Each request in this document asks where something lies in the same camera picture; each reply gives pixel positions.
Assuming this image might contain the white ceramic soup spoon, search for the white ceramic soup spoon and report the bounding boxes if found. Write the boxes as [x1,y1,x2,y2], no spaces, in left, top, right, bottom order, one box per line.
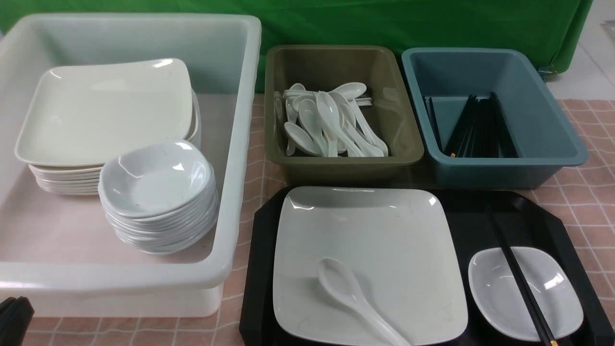
[317,258,411,346]

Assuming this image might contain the white square rice plate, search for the white square rice plate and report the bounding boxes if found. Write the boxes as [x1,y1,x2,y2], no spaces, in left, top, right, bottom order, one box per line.
[272,186,468,346]

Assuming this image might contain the small white sauce dish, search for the small white sauce dish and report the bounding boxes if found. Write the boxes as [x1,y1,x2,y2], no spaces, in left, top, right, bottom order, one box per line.
[468,246,584,342]

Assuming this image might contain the black chopsticks pair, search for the black chopsticks pair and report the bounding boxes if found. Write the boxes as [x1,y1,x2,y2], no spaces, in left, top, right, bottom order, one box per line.
[485,204,559,346]

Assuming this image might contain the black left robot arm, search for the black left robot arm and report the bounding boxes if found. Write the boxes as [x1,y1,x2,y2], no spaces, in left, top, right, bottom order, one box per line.
[0,297,35,346]

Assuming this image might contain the top stacked square plate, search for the top stacked square plate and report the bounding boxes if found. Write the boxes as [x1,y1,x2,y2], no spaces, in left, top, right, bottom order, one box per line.
[14,58,193,167]

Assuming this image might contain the pile of white spoons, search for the pile of white spoons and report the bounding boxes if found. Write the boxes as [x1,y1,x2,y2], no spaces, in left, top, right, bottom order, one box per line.
[274,82,389,158]

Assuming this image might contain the olive green plastic bin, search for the olive green plastic bin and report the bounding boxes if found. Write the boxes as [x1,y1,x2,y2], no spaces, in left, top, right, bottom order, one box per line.
[264,45,424,187]

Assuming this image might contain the stack of small dishes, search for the stack of small dishes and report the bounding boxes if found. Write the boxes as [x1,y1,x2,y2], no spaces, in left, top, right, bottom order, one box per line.
[99,184,220,255]

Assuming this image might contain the top stacked small dish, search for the top stacked small dish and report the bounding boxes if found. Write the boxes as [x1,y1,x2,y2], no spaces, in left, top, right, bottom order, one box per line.
[98,140,217,219]

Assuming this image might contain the bundle of black chopsticks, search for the bundle of black chopsticks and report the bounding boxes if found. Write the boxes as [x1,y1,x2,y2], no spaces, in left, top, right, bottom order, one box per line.
[422,92,519,158]

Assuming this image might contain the large white plastic tub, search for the large white plastic tub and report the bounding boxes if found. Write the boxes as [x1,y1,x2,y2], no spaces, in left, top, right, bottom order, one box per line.
[1,13,261,317]

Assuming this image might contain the blue plastic bin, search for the blue plastic bin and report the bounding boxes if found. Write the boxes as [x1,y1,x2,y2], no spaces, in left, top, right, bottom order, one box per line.
[401,48,588,190]

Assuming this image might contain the black serving tray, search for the black serving tray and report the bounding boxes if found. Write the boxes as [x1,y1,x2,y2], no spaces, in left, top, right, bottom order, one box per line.
[239,186,614,346]

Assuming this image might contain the pink checkered tablecloth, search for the pink checkered tablecloth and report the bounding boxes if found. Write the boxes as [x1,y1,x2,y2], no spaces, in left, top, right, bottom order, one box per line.
[23,94,614,346]

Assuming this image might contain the green backdrop cloth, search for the green backdrop cloth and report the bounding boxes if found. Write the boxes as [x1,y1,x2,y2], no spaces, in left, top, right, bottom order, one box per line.
[1,0,592,73]

